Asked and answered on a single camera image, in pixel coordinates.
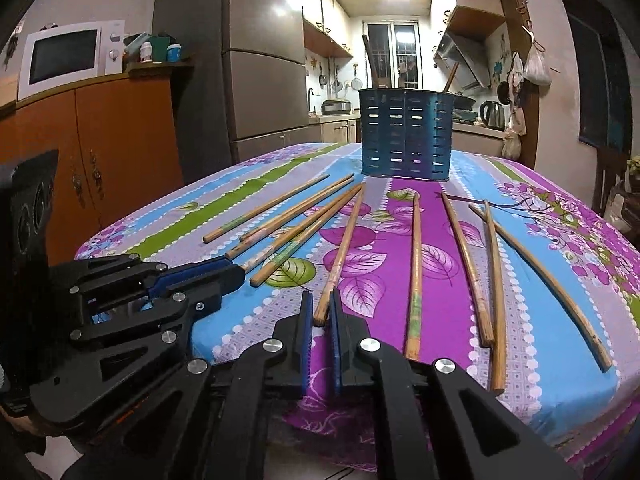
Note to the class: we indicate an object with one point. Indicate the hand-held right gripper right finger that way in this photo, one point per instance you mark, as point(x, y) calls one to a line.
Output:
point(337, 350)

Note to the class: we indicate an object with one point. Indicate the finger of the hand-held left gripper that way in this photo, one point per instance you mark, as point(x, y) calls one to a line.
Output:
point(190, 274)
point(140, 325)

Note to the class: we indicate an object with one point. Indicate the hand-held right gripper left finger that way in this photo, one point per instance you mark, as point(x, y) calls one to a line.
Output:
point(306, 345)

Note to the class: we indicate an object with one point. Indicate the wooden chopstick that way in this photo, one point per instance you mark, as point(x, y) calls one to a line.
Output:
point(451, 79)
point(295, 234)
point(342, 250)

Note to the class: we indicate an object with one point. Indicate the blue slotted utensil holder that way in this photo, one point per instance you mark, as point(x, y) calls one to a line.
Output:
point(405, 135)

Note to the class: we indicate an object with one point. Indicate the row of wooden chopsticks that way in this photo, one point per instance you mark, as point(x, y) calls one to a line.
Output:
point(416, 270)

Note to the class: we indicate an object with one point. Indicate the orange wooden cabinet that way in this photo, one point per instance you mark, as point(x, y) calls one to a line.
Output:
point(125, 140)

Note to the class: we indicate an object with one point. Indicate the beige kitchen base cabinets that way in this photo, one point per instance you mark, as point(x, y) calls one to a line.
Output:
point(335, 130)

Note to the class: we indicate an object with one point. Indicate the brown refrigerator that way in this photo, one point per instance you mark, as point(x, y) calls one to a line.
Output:
point(260, 70)

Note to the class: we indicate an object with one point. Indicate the white microwave oven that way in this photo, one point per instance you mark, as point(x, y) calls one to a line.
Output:
point(62, 57)

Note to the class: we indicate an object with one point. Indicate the white bottle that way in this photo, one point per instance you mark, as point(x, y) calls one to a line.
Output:
point(146, 52)

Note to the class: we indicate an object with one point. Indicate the green container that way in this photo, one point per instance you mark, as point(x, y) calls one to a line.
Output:
point(159, 50)

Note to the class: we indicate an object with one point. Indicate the floral tablecloth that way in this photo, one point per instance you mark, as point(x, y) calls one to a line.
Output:
point(560, 285)

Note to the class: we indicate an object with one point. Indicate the gas stove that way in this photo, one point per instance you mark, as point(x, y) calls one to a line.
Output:
point(465, 112)

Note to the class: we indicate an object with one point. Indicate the dark chopstick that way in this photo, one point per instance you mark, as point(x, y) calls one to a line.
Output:
point(370, 67)

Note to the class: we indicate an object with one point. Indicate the hanging beige bags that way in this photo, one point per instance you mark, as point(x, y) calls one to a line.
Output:
point(514, 135)

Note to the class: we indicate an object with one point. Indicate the steel electric kettle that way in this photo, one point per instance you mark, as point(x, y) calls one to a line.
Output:
point(492, 116)

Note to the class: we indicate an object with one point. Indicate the kitchen window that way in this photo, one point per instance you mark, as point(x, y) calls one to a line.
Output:
point(392, 55)

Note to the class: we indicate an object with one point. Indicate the steel range hood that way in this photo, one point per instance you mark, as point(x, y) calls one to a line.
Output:
point(462, 60)

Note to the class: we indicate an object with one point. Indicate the hanging white plastic bag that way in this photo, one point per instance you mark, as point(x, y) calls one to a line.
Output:
point(537, 67)

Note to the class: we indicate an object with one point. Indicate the yellow flowers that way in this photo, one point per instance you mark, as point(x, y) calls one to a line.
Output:
point(634, 165)

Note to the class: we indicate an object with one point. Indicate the cabinet above range hood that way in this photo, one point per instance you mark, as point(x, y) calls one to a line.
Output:
point(475, 22)

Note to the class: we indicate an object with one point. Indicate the dark window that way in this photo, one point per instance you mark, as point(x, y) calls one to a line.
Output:
point(600, 80)

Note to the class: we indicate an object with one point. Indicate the beige wall cabinets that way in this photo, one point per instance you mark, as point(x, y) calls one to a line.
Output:
point(325, 25)

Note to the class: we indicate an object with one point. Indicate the wooden door frame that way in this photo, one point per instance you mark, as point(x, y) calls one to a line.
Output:
point(522, 20)

